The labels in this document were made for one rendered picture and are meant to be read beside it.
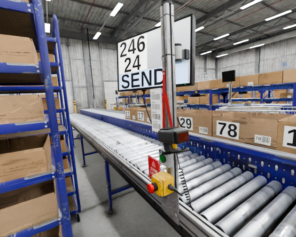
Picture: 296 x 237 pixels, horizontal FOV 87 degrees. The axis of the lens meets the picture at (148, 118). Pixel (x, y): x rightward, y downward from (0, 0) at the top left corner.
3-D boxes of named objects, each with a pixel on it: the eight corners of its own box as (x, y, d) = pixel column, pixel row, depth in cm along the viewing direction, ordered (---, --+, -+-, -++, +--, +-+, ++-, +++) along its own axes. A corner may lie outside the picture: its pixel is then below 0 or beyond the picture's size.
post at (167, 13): (160, 209, 76) (151, 11, 64) (168, 205, 79) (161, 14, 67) (178, 226, 66) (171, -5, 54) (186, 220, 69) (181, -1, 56)
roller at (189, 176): (164, 193, 79) (160, 196, 82) (225, 164, 106) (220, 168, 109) (159, 183, 81) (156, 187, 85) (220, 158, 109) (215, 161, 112)
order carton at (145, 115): (136, 121, 218) (136, 109, 215) (154, 118, 233) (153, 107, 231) (152, 124, 184) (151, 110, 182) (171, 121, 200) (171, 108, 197)
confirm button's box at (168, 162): (158, 163, 69) (157, 148, 68) (163, 161, 71) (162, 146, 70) (167, 169, 64) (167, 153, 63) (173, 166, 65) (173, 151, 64)
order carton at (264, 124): (212, 137, 118) (212, 114, 115) (233, 131, 133) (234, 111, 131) (276, 151, 85) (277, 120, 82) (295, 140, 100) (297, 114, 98)
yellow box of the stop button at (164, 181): (148, 191, 68) (147, 175, 67) (164, 184, 73) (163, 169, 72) (170, 210, 56) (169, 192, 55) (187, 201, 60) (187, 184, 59)
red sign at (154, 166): (148, 178, 82) (147, 154, 80) (150, 177, 82) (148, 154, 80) (168, 193, 68) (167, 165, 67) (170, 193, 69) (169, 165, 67)
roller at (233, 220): (210, 235, 57) (210, 223, 56) (271, 186, 84) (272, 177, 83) (223, 246, 53) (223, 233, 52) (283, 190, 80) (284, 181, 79)
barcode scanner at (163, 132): (179, 160, 52) (175, 129, 52) (158, 155, 62) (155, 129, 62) (193, 155, 56) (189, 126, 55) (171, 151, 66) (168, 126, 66)
